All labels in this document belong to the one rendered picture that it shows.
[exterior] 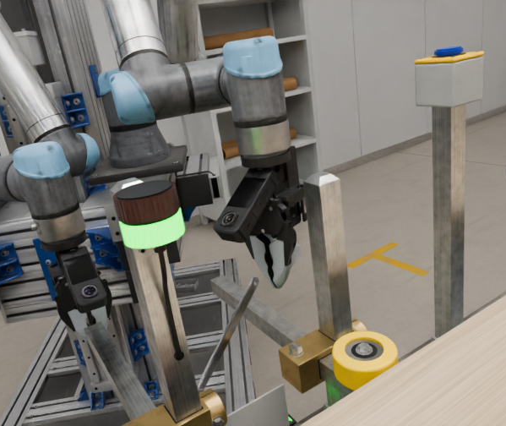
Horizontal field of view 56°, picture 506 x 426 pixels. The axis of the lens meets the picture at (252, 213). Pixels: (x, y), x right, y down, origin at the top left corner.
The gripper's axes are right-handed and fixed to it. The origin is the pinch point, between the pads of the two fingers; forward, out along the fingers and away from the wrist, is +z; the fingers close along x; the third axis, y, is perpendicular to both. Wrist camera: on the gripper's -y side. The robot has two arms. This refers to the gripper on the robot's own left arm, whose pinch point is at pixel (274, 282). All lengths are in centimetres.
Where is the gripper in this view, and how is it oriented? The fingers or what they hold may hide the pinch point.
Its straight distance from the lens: 73.8
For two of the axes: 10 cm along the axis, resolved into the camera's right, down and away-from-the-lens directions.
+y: 6.1, -3.5, 7.1
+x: -7.8, -1.1, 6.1
